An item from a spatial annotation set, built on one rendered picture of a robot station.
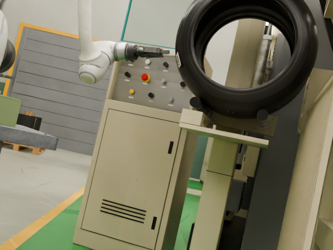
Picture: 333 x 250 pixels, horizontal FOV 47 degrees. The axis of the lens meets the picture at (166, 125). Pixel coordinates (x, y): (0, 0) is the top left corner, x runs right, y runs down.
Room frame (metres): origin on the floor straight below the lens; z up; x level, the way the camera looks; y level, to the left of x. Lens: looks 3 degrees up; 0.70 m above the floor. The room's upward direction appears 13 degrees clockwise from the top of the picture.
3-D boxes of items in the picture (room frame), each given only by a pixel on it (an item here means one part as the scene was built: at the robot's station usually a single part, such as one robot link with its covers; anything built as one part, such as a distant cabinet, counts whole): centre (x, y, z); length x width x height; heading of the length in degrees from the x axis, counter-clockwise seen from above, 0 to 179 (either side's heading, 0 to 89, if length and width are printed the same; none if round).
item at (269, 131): (1.91, -0.32, 0.90); 0.40 x 0.03 x 0.10; 75
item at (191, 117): (1.77, -0.14, 0.83); 0.36 x 0.09 x 0.06; 165
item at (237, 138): (1.74, -0.28, 0.80); 0.37 x 0.36 x 0.02; 75
